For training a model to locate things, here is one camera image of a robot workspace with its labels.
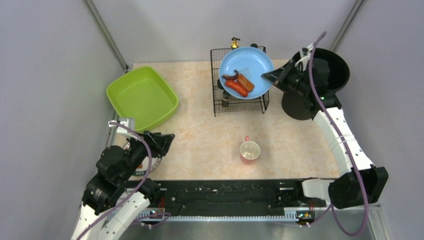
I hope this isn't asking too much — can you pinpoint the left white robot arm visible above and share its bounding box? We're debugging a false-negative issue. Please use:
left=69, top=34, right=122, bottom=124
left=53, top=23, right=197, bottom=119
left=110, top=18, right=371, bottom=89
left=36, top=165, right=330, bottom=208
left=71, top=137, right=161, bottom=240

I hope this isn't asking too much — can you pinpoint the orange sausage piece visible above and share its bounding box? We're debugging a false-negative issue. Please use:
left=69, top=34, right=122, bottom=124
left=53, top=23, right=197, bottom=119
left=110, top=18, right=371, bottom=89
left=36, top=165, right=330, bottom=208
left=237, top=74, right=255, bottom=93

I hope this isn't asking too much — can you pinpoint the blue plate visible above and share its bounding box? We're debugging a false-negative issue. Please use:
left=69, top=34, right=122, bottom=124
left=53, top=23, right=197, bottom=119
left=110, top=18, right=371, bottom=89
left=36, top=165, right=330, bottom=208
left=219, top=46, right=275, bottom=100

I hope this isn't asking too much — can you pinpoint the small dark spice bottle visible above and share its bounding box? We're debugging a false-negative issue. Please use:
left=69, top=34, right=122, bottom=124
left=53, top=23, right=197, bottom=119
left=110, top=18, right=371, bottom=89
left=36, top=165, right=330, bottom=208
left=221, top=90, right=231, bottom=108

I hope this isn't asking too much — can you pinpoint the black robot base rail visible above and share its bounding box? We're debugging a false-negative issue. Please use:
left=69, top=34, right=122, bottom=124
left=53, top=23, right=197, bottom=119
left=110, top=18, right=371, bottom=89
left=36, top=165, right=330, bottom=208
left=149, top=179, right=326, bottom=221

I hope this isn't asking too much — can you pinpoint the clear bottle gold pump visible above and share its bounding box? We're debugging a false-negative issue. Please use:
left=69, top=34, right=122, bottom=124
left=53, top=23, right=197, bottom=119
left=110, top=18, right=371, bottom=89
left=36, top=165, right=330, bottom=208
left=230, top=37, right=241, bottom=50

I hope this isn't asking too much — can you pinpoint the red sausage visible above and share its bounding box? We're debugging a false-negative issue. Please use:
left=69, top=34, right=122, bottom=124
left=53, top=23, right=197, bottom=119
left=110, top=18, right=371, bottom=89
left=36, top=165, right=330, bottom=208
left=225, top=80, right=249, bottom=98

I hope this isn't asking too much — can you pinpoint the green plastic tub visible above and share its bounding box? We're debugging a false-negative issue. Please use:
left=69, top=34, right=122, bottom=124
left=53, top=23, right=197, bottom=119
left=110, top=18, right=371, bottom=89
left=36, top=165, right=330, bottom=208
left=106, top=66, right=179, bottom=133

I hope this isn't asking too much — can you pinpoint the black wire basket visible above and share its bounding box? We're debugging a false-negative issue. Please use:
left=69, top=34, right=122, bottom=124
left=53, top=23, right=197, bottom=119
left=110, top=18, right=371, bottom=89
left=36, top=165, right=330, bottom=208
left=210, top=48, right=270, bottom=116

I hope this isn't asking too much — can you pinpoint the white green rimmed plate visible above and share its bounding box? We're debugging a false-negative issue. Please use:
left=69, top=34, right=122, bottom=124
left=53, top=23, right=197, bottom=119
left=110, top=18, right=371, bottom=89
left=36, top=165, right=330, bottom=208
left=132, top=153, right=163, bottom=178

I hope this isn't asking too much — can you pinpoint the dark red chili pepper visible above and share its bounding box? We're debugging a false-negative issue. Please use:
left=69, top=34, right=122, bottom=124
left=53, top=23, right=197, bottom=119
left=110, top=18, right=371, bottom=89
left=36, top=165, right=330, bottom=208
left=222, top=70, right=239, bottom=81

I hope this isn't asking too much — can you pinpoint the pink mug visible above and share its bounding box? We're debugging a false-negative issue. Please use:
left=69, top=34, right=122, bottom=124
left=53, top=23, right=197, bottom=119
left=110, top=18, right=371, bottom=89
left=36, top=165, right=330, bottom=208
left=239, top=136, right=261, bottom=165

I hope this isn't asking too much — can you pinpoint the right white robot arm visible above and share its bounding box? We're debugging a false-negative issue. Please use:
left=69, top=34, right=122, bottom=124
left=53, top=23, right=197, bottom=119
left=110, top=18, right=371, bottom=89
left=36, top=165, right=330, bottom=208
left=262, top=58, right=389, bottom=210

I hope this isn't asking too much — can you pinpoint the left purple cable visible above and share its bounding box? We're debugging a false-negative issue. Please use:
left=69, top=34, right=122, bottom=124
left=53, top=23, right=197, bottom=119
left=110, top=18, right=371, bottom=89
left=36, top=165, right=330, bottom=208
left=74, top=121, right=153, bottom=240

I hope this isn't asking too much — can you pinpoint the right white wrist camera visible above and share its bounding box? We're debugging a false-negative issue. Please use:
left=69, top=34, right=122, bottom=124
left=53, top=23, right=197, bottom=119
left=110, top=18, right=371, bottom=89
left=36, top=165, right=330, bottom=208
left=294, top=43, right=314, bottom=72

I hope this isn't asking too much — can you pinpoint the black trash bin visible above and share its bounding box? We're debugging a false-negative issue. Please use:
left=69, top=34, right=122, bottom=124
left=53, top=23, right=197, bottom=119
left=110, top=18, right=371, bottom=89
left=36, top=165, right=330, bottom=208
left=281, top=48, right=350, bottom=121

